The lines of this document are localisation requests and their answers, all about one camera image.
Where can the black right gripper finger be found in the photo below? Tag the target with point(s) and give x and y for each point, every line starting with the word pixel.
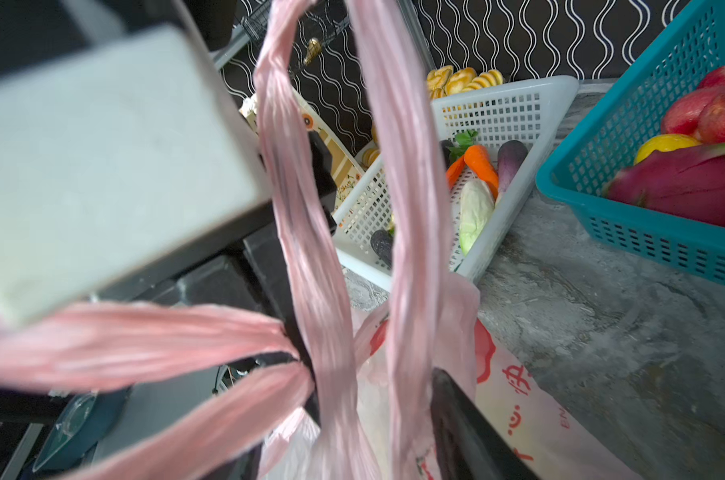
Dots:
pixel 467 446

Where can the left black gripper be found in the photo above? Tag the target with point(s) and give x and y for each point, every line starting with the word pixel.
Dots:
pixel 239 265

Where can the pink plastic grocery bag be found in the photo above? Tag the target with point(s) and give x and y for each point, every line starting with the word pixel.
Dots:
pixel 50 240

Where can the white plastic vegetable basket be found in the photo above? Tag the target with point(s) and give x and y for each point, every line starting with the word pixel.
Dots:
pixel 515 123

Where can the cream canvas tote bag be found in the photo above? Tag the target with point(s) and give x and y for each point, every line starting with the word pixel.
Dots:
pixel 344 169

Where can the orange carrot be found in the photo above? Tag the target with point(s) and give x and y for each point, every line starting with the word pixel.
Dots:
pixel 477 159

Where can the striped long bread front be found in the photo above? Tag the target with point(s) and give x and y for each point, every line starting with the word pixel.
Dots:
pixel 446 81

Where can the purple eggplant right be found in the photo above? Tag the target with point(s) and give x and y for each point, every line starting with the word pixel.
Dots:
pixel 510 157

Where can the pink dragon fruit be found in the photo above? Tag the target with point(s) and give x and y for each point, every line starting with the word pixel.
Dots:
pixel 688 183

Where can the red apple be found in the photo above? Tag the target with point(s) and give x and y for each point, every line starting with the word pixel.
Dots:
pixel 700 114

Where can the teal plastic fruit basket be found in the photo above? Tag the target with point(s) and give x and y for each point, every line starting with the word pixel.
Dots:
pixel 624 129

